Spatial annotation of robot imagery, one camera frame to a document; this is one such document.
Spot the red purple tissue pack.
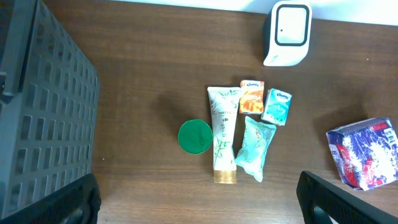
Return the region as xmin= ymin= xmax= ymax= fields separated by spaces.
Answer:
xmin=326 ymin=118 xmax=397 ymax=191

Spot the teal tissue packet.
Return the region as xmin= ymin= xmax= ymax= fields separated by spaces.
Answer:
xmin=261 ymin=88 xmax=292 ymax=126

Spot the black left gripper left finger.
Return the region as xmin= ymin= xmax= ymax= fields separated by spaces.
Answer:
xmin=1 ymin=174 xmax=101 ymax=224

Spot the teal toilet tissue wipes pack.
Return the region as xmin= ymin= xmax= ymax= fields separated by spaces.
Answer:
xmin=234 ymin=116 xmax=277 ymax=182

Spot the orange tissue packet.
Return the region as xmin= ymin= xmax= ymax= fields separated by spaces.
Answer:
xmin=239 ymin=80 xmax=264 ymax=114

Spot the grey plastic mesh basket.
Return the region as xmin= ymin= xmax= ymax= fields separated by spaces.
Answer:
xmin=1 ymin=0 xmax=100 ymax=218

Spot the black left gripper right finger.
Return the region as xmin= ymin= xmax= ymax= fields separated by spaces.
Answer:
xmin=296 ymin=170 xmax=397 ymax=223

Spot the green lid jar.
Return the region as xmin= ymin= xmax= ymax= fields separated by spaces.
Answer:
xmin=177 ymin=119 xmax=213 ymax=154

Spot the white tube gold cap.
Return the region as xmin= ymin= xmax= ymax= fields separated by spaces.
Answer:
xmin=207 ymin=86 xmax=241 ymax=184

